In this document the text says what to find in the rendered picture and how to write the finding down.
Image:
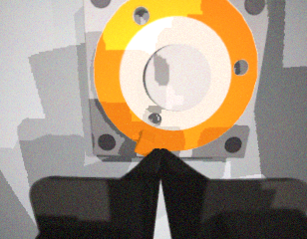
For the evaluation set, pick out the orange round plate with tab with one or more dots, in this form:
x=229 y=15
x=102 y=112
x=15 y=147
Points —
x=214 y=27

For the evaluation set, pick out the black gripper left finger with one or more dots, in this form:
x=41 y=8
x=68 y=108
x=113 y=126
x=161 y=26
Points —
x=129 y=201

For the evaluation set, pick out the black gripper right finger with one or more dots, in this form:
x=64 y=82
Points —
x=192 y=200

